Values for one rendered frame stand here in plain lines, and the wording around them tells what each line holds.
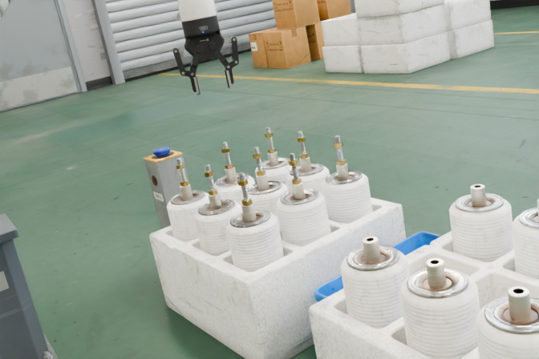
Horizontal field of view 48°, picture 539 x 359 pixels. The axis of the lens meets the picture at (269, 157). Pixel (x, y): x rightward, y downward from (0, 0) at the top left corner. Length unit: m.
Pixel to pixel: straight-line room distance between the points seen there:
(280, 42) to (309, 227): 3.90
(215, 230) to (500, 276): 0.52
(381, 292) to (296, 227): 0.33
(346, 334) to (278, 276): 0.24
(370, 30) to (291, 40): 1.16
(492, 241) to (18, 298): 0.87
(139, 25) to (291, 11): 2.03
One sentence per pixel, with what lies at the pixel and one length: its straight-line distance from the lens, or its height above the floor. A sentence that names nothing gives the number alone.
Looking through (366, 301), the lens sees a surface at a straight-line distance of 0.87.
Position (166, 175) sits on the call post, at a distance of 1.43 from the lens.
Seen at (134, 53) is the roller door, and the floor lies 0.26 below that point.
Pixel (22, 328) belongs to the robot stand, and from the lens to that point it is 1.31.
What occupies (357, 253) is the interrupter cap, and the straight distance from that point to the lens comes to 0.90.
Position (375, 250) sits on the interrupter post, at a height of 0.27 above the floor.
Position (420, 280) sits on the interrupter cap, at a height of 0.25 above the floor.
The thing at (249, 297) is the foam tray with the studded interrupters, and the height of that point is 0.15.
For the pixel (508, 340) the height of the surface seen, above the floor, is 0.25.
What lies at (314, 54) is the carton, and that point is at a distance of 5.20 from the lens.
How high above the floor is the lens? 0.64
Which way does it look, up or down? 15 degrees down
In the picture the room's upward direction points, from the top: 11 degrees counter-clockwise
